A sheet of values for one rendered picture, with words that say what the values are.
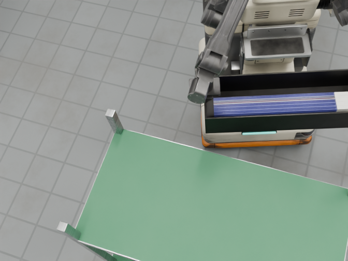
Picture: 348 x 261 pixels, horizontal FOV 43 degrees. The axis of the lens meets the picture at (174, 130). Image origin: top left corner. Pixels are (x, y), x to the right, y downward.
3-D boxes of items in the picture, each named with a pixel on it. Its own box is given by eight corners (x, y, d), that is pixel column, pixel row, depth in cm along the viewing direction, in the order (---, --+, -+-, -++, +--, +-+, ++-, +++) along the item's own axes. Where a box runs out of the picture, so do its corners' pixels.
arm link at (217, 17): (231, 4, 155) (217, -2, 154) (233, 11, 146) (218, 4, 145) (220, 28, 159) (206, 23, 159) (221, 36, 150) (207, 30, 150)
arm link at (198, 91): (229, 59, 131) (203, 48, 130) (220, 91, 126) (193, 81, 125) (215, 77, 142) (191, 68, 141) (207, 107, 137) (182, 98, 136)
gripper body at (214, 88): (220, 97, 145) (220, 85, 138) (189, 98, 146) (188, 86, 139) (219, 80, 148) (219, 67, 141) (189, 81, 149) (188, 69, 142)
